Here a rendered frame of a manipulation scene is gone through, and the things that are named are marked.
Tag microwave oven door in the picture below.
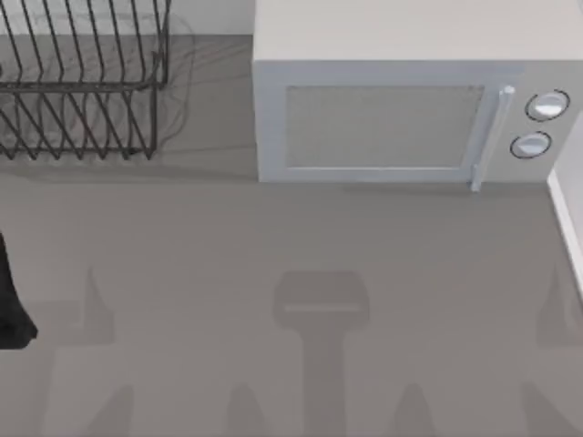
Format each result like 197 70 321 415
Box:
254 60 525 184

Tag round microwave knob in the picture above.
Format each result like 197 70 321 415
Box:
524 89 571 123
508 130 553 160

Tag dark wire dish rack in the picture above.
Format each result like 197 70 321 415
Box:
0 0 173 161

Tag pale microwave door handle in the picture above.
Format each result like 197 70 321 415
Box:
468 85 517 193

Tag pale microwave oven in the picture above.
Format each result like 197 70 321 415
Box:
251 0 583 193

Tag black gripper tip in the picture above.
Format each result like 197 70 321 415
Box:
0 232 39 351

